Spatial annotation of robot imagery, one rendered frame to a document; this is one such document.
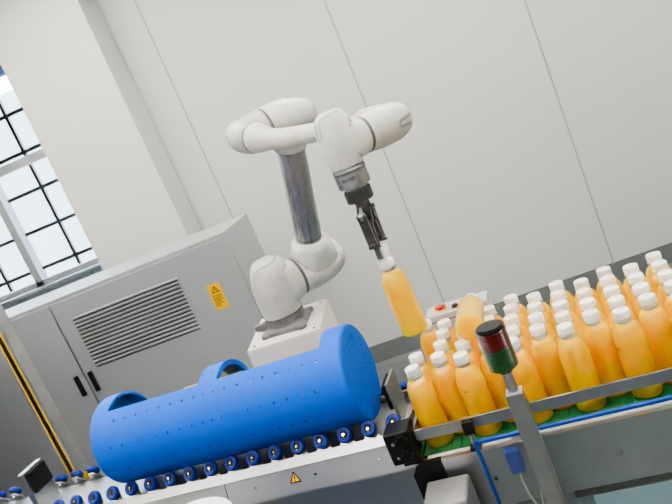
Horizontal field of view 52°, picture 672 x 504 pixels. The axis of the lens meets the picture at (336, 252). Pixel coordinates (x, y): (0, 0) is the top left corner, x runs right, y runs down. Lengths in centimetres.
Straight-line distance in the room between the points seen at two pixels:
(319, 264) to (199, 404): 78
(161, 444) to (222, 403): 25
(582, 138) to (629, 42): 63
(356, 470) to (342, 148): 89
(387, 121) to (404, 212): 286
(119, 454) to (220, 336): 156
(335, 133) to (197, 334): 217
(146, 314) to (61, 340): 52
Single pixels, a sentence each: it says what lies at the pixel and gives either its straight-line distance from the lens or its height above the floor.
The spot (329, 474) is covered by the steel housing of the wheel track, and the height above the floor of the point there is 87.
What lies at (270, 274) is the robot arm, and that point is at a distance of 251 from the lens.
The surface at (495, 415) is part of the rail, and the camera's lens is 177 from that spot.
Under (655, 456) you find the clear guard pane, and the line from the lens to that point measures 177.
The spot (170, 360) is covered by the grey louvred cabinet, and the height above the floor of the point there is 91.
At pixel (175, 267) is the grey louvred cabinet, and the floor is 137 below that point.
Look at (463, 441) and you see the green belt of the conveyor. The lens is 186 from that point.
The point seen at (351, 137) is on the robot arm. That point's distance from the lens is 178.
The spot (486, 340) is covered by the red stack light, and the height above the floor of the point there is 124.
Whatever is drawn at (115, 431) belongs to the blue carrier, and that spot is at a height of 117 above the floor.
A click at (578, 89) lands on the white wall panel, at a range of 471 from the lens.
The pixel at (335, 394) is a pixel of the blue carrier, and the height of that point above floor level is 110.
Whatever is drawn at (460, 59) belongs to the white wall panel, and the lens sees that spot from 460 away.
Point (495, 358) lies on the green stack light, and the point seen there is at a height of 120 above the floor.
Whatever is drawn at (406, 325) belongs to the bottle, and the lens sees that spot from 188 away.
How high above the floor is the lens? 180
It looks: 11 degrees down
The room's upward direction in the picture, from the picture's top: 23 degrees counter-clockwise
